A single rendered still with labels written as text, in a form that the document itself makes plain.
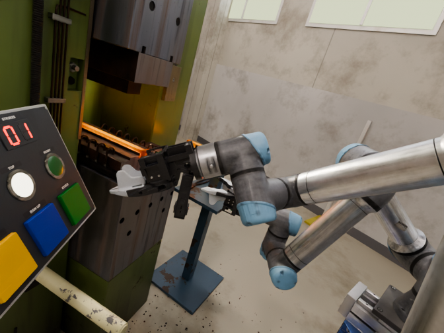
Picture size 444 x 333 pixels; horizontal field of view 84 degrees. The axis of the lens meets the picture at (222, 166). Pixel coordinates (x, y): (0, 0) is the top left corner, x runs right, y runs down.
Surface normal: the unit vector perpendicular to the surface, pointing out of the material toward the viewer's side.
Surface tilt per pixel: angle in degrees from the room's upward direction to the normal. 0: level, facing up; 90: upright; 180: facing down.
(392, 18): 90
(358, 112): 90
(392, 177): 104
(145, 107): 90
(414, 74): 90
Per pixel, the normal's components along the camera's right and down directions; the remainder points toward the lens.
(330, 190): -0.63, 0.37
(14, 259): 0.97, -0.24
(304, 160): -0.72, 0.03
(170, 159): 0.04, 0.34
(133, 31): 0.89, 0.37
